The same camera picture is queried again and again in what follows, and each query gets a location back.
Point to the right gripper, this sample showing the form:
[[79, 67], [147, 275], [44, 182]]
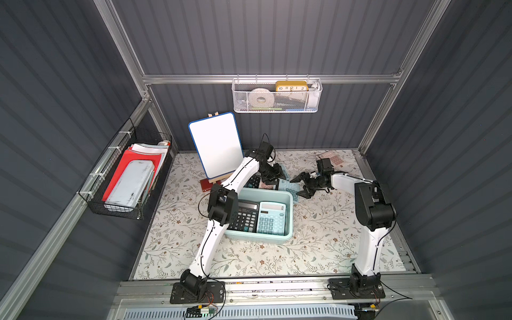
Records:
[[310, 182]]

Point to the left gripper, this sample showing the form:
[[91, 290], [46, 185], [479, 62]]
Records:
[[273, 173]]

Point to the teal calculator hidden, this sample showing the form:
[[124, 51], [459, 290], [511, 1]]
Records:
[[292, 188]]

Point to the mint green storage box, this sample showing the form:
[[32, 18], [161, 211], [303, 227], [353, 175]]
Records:
[[259, 195]]

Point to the teal calculator back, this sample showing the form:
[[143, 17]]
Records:
[[272, 218]]

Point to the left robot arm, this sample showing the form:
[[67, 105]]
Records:
[[222, 210]]

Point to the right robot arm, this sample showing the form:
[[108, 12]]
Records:
[[373, 211]]

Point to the small pink calculator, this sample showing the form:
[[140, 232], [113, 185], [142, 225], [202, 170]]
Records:
[[266, 186]]

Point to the pink calculator back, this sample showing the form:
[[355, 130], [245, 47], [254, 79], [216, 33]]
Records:
[[335, 159]]

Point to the blue framed whiteboard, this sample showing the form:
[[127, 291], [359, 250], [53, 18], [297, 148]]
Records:
[[199, 133]]

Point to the white tape roll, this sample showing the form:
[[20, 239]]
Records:
[[261, 98]]

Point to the red folder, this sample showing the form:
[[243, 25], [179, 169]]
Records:
[[156, 154]]

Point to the grey document case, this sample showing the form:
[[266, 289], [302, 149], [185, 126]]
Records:
[[131, 186]]

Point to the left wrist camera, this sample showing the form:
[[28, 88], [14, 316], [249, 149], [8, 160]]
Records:
[[264, 151]]

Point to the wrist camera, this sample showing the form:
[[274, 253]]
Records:
[[264, 151], [325, 167]]

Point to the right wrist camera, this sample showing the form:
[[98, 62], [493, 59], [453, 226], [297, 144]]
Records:
[[325, 167]]

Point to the white mesh wall basket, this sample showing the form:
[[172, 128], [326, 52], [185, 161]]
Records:
[[285, 102]]

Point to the black wire wall basket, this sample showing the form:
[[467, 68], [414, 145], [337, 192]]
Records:
[[98, 181]]

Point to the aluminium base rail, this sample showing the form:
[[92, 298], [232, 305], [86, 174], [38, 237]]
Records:
[[274, 290]]

